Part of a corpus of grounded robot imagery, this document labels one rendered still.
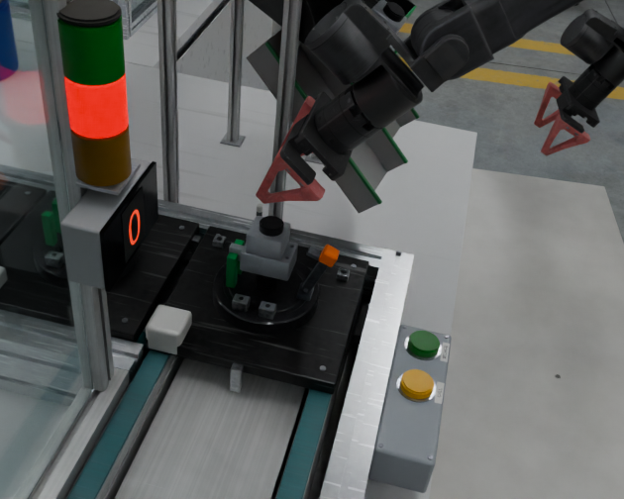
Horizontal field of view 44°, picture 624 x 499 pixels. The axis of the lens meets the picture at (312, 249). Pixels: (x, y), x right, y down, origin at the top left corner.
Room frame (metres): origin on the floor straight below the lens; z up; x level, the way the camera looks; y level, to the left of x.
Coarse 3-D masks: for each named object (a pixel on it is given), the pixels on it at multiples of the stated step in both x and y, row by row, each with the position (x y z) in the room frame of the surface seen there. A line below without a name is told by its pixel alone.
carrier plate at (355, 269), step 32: (192, 256) 0.81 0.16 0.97; (224, 256) 0.82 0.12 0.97; (192, 288) 0.75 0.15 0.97; (320, 288) 0.78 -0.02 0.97; (352, 288) 0.78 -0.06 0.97; (192, 320) 0.69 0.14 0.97; (224, 320) 0.70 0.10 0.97; (320, 320) 0.72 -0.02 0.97; (352, 320) 0.72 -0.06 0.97; (192, 352) 0.64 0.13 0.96; (224, 352) 0.64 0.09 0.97; (256, 352) 0.65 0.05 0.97; (288, 352) 0.65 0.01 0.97; (320, 352) 0.66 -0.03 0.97; (320, 384) 0.61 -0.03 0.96
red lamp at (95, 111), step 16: (64, 80) 0.57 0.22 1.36; (80, 96) 0.55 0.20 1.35; (96, 96) 0.55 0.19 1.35; (112, 96) 0.56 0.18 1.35; (80, 112) 0.55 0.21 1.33; (96, 112) 0.55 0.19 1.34; (112, 112) 0.56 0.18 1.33; (80, 128) 0.55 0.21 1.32; (96, 128) 0.55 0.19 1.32; (112, 128) 0.56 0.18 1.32
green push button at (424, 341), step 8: (416, 336) 0.71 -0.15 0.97; (424, 336) 0.71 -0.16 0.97; (432, 336) 0.71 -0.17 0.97; (408, 344) 0.70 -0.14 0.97; (416, 344) 0.69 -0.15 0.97; (424, 344) 0.69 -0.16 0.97; (432, 344) 0.70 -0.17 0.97; (416, 352) 0.68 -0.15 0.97; (424, 352) 0.68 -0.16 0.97; (432, 352) 0.68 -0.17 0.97
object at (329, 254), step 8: (312, 248) 0.74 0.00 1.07; (328, 248) 0.74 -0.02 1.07; (312, 256) 0.73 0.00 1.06; (320, 256) 0.73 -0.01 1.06; (328, 256) 0.73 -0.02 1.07; (336, 256) 0.73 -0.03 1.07; (320, 264) 0.73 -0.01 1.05; (328, 264) 0.73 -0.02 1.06; (312, 272) 0.73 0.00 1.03; (320, 272) 0.73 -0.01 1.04; (312, 280) 0.73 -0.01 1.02; (304, 288) 0.73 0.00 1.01; (312, 288) 0.73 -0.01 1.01
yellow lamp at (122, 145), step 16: (128, 128) 0.58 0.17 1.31; (80, 144) 0.56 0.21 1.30; (96, 144) 0.55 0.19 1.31; (112, 144) 0.56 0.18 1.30; (128, 144) 0.58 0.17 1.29; (80, 160) 0.56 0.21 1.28; (96, 160) 0.55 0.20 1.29; (112, 160) 0.56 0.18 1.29; (128, 160) 0.57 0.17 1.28; (80, 176) 0.56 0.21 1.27; (96, 176) 0.55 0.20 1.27; (112, 176) 0.56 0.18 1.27; (128, 176) 0.57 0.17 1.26
